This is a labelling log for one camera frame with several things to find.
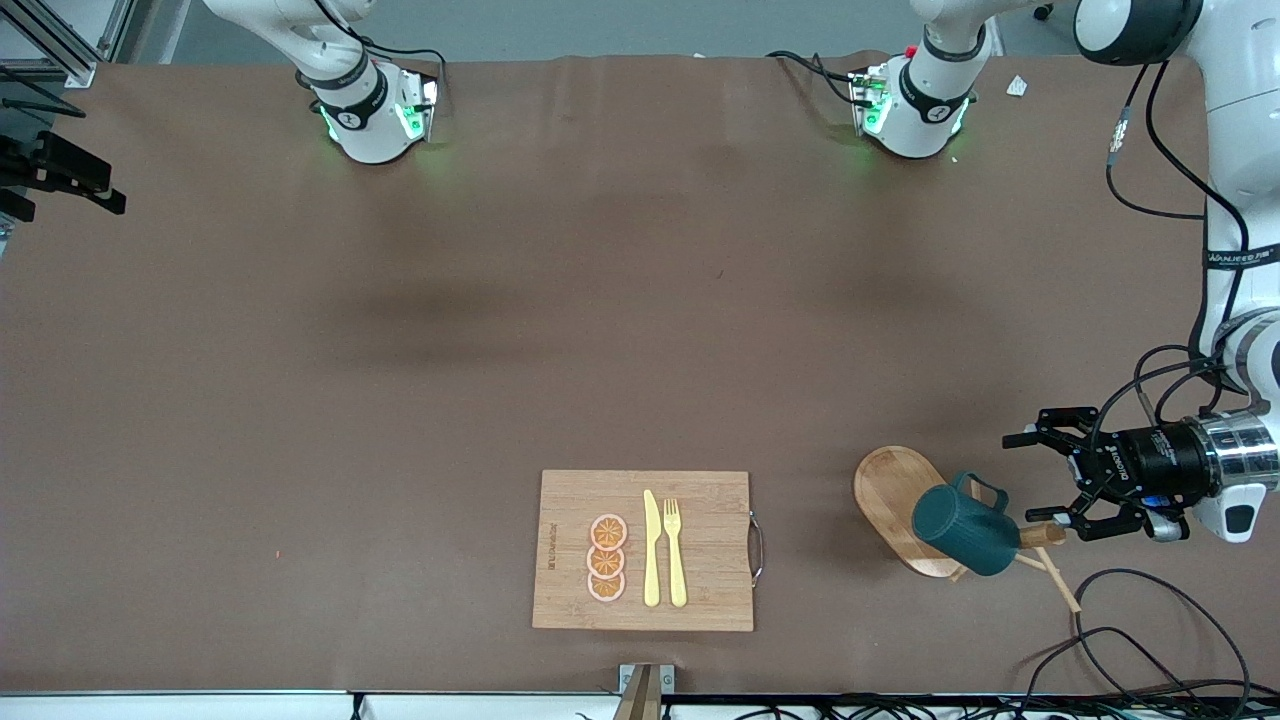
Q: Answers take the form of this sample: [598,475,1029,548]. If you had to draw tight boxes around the black left base cable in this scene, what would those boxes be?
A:
[765,50,861,106]

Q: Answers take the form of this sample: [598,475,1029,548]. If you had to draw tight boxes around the metal table edge bracket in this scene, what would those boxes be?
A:
[612,663,676,720]

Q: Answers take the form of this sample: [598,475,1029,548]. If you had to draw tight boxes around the black right base cable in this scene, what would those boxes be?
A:
[312,0,448,96]

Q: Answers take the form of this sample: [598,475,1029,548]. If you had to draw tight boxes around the black base cable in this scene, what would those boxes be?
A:
[765,50,861,106]
[312,0,448,96]

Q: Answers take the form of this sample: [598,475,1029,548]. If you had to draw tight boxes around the aluminium frame profile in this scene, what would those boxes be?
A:
[0,0,136,89]

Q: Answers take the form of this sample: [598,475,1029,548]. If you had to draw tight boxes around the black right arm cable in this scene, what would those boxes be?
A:
[0,65,87,119]

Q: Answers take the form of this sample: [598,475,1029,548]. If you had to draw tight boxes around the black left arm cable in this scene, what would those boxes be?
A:
[1090,60,1253,481]

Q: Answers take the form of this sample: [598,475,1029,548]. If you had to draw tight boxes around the black cable small loop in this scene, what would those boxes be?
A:
[1018,627,1246,720]

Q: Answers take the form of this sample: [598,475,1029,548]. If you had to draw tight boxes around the dark green cup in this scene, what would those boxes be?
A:
[912,472,1023,577]

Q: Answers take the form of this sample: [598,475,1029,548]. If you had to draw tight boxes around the wooden cutting board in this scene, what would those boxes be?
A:
[531,469,766,633]

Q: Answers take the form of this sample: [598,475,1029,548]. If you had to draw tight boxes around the black cable large loop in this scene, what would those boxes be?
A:
[1073,568,1253,716]

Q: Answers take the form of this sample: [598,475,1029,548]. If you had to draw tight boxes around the yellow plastic fork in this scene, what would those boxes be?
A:
[663,498,689,609]

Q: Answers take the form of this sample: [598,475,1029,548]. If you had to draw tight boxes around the wooden cup rack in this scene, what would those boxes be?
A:
[853,445,1083,613]

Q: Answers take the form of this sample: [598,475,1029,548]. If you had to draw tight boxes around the yellow plastic knife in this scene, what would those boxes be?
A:
[643,489,662,608]

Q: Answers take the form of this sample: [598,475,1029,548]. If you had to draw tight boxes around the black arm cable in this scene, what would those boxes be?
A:
[0,65,87,119]
[1090,60,1253,481]

